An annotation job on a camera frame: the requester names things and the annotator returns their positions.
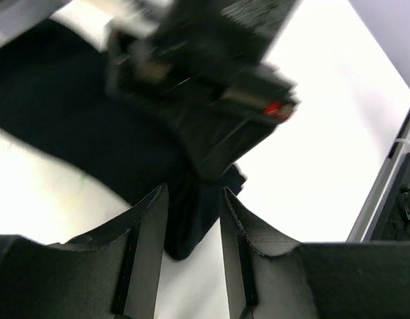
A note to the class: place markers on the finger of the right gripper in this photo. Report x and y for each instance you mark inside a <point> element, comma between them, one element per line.
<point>218,134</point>

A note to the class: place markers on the black sock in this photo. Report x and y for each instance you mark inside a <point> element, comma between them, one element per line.
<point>52,97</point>

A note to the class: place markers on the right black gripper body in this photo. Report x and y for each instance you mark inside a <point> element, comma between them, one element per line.
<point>201,53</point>

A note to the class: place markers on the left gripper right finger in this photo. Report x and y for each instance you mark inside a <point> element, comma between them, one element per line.
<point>270,275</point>

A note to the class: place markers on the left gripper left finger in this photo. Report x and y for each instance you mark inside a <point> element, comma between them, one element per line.
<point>111,271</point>

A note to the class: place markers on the aluminium front rail frame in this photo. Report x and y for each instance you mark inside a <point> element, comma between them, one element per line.
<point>382,197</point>

